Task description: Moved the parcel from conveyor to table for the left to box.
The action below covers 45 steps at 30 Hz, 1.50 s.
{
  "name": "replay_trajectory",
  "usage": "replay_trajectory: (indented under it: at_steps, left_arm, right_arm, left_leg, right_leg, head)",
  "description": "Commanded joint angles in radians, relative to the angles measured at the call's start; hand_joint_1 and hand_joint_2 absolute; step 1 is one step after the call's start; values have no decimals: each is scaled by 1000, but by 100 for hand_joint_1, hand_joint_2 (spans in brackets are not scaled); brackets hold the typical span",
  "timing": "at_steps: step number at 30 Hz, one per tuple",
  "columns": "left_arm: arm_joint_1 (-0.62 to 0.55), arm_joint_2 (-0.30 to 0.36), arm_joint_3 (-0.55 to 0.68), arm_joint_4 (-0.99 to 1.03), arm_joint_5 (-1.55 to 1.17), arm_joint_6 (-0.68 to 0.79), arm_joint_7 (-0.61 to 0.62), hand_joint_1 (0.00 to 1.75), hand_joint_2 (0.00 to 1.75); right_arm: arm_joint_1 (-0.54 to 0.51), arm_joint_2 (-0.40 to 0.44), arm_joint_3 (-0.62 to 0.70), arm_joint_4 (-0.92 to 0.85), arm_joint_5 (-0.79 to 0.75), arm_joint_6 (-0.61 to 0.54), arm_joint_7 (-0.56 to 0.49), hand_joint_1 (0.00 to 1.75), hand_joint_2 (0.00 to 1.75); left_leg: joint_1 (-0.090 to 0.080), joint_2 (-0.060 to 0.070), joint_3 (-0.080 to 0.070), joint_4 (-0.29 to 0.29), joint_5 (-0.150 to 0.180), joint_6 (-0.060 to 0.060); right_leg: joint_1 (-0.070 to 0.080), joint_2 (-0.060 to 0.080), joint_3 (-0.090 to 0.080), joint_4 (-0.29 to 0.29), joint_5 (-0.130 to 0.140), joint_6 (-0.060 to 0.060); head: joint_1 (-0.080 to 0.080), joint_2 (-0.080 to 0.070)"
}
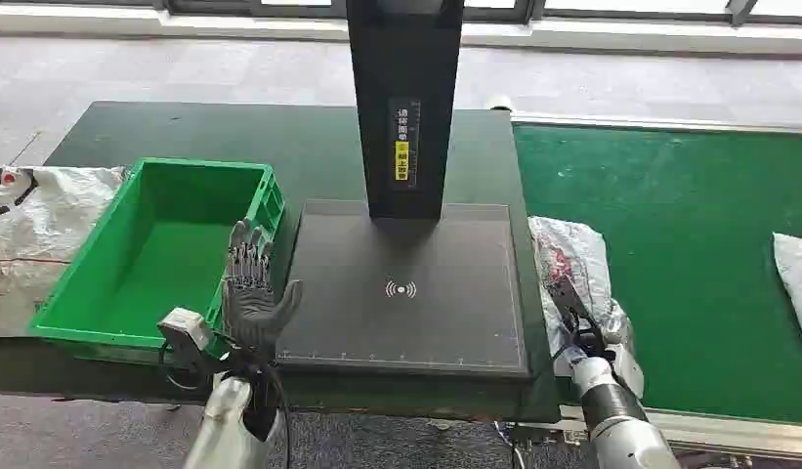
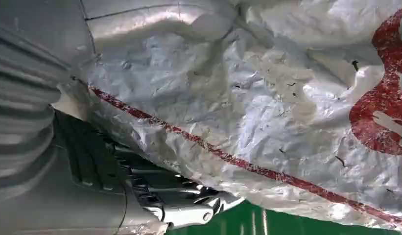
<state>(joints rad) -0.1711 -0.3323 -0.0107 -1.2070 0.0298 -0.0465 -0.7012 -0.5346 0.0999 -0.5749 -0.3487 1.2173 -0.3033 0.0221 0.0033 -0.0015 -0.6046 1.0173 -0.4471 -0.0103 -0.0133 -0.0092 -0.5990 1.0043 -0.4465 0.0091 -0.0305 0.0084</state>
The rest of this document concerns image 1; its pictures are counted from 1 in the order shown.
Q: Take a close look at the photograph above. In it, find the green conveyor belt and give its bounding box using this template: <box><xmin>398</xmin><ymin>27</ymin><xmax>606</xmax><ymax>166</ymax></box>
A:
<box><xmin>513</xmin><ymin>122</ymin><xmax>802</xmax><ymax>427</ymax></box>

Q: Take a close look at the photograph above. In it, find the black scanner base plate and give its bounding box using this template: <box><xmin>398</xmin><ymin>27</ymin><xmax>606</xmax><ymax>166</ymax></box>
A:
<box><xmin>275</xmin><ymin>198</ymin><xmax>531</xmax><ymax>379</ymax></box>

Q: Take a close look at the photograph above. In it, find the yellow and black label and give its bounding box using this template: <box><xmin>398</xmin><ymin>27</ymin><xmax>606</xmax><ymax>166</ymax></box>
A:
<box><xmin>388</xmin><ymin>97</ymin><xmax>422</xmax><ymax>191</ymax></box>

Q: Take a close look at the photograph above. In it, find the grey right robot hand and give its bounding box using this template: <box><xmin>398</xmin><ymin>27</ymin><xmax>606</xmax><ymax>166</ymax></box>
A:
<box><xmin>544</xmin><ymin>272</ymin><xmax>612</xmax><ymax>362</ymax></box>

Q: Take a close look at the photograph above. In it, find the black scanner column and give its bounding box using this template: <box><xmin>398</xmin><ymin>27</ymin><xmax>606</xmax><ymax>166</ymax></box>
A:
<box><xmin>345</xmin><ymin>0</ymin><xmax>467</xmax><ymax>222</ymax></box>

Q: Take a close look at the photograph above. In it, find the white plastic bag parcel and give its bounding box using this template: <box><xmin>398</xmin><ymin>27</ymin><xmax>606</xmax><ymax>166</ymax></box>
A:
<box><xmin>772</xmin><ymin>232</ymin><xmax>802</xmax><ymax>359</ymax></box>

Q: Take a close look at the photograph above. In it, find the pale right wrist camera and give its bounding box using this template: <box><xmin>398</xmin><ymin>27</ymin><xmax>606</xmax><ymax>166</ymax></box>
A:
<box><xmin>609</xmin><ymin>343</ymin><xmax>646</xmax><ymax>400</ymax></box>

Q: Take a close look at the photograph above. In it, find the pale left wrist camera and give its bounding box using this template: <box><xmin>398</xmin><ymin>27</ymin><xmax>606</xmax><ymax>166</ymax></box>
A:
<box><xmin>156</xmin><ymin>307</ymin><xmax>215</xmax><ymax>363</ymax></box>

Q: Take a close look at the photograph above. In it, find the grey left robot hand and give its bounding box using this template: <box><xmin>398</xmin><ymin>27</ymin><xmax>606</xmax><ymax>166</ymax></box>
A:
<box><xmin>222</xmin><ymin>218</ymin><xmax>305</xmax><ymax>365</ymax></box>

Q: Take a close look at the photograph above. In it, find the white woven sack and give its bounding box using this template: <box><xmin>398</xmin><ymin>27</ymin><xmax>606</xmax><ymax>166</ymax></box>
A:
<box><xmin>0</xmin><ymin>161</ymin><xmax>127</xmax><ymax>338</ymax></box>

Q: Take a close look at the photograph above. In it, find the grey plastic bag parcel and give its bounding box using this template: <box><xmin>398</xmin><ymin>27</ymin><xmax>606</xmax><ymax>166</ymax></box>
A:
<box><xmin>528</xmin><ymin>215</ymin><xmax>635</xmax><ymax>378</ymax></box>

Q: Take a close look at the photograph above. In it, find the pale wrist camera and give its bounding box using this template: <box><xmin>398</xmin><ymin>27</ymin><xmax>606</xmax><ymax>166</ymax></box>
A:
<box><xmin>156</xmin><ymin>307</ymin><xmax>215</xmax><ymax>363</ymax></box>
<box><xmin>609</xmin><ymin>343</ymin><xmax>646</xmax><ymax>400</ymax></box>

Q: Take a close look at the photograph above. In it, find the green plastic crate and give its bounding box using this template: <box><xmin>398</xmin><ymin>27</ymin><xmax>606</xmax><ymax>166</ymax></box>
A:
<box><xmin>27</xmin><ymin>156</ymin><xmax>286</xmax><ymax>365</ymax></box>

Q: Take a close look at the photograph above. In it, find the dark window frame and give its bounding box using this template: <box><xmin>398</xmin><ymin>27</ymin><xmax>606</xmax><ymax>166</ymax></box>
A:
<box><xmin>0</xmin><ymin>0</ymin><xmax>802</xmax><ymax>28</ymax></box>

